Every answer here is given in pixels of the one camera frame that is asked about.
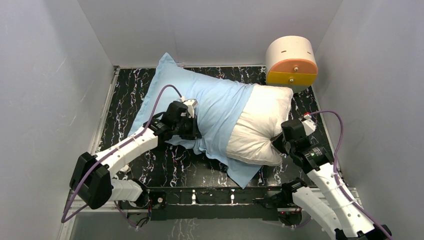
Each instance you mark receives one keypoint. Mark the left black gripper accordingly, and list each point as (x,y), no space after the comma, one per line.
(192,128)

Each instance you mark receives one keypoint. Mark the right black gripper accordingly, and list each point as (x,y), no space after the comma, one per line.
(276,142)

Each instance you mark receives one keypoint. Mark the white pillow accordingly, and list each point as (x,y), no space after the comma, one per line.
(258,124)

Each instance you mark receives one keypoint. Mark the light blue pillowcase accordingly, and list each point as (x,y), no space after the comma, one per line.
(220,104)

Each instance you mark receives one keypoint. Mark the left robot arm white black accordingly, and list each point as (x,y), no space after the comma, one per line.
(92,179)

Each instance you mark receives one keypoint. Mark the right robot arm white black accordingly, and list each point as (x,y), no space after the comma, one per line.
(339,213)

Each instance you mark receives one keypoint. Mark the cylindrical beige drawer box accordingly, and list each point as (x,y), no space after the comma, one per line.
(290,62)

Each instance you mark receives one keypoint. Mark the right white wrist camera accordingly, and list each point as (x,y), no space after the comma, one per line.
(308,124)

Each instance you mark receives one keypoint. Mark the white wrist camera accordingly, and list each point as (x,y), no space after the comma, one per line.
(191,105)
(308,124)

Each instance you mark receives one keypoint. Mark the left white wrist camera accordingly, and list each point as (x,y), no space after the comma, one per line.
(191,105)

